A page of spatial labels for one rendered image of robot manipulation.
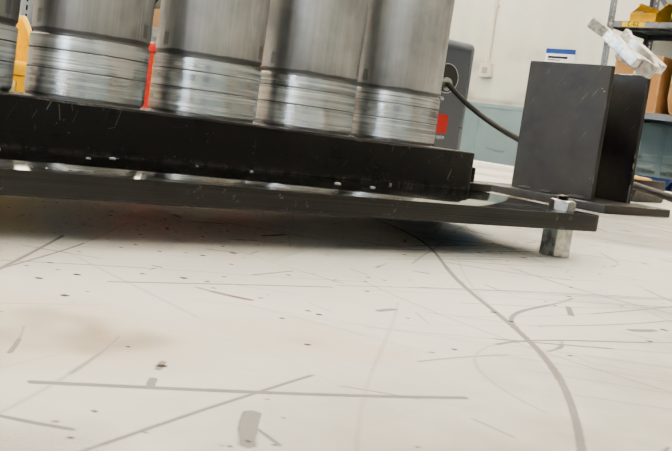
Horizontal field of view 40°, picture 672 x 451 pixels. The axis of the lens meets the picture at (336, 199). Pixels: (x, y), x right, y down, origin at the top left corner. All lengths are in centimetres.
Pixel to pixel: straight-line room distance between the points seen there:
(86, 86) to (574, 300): 10
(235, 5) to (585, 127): 27
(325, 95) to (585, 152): 24
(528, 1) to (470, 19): 43
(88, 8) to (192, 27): 2
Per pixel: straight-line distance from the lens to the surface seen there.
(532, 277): 18
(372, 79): 24
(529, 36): 578
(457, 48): 72
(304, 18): 22
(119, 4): 19
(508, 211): 20
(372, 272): 16
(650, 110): 480
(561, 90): 45
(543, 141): 45
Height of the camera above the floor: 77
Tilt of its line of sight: 5 degrees down
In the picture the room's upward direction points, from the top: 8 degrees clockwise
